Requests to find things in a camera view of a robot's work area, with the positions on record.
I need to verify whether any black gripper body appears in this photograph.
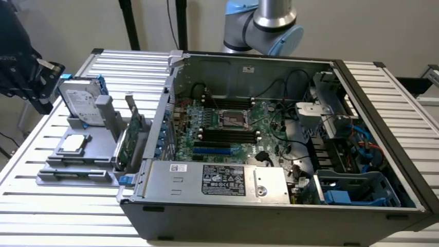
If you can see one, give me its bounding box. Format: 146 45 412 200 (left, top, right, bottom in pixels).
0 47 44 91

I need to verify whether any blue expansion slot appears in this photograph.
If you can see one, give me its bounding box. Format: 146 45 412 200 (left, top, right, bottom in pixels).
192 147 232 155

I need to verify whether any silver hard disk blue carrier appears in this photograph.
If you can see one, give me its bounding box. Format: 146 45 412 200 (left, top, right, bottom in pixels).
57 74 109 127

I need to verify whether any silver CPU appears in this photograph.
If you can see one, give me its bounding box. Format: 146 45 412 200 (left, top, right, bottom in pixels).
58 134 90 153

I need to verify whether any grey parts rack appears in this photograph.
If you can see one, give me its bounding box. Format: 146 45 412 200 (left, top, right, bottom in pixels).
36 94 153 186

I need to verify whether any green graphics card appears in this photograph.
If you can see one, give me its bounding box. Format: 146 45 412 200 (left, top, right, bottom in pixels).
113 94 142 172

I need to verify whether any black stand pole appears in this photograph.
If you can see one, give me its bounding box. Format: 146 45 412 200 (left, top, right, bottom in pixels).
117 0 141 51
173 0 189 51

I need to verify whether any grey power supply unit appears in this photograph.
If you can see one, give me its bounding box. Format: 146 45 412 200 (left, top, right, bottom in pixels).
140 160 293 205

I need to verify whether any CPU socket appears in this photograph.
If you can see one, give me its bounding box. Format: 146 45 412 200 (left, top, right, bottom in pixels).
213 109 256 130

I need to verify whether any green motherboard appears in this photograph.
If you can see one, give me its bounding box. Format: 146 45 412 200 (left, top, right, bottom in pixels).
169 99 293 166

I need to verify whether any open black PC case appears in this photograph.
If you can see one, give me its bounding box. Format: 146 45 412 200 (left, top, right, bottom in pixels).
117 50 439 241

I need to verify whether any grey metal disk bay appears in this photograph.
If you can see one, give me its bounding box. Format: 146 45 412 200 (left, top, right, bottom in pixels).
293 71 360 137

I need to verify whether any blue plastic disk bay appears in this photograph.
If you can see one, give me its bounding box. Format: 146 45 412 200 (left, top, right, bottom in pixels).
312 169 403 208

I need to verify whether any black wrist mount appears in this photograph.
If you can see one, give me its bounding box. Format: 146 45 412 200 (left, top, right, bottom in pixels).
0 0 34 54

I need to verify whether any black floor cable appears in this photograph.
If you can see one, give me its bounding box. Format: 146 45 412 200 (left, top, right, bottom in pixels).
0 130 18 158

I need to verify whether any short black wire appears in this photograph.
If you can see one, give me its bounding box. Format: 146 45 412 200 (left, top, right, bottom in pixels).
189 81 206 101

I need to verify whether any thin black hanging cable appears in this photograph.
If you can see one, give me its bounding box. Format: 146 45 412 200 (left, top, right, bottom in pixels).
165 0 181 50

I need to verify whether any black connector wire on motherboard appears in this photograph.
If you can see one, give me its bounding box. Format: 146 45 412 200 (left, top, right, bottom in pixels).
253 151 275 167

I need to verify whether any long black wire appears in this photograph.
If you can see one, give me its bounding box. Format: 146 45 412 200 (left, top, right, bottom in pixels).
257 68 313 101

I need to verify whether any blue wire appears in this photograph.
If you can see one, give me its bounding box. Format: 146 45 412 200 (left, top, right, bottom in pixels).
345 122 375 176

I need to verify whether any red wire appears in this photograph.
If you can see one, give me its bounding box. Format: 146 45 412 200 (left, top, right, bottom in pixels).
361 143 385 156

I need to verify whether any black bracket beside table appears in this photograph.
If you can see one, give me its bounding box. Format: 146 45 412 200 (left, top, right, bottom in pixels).
393 75 435 95

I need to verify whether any aluminium profile frame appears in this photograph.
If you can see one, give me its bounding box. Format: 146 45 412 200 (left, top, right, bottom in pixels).
415 63 439 104

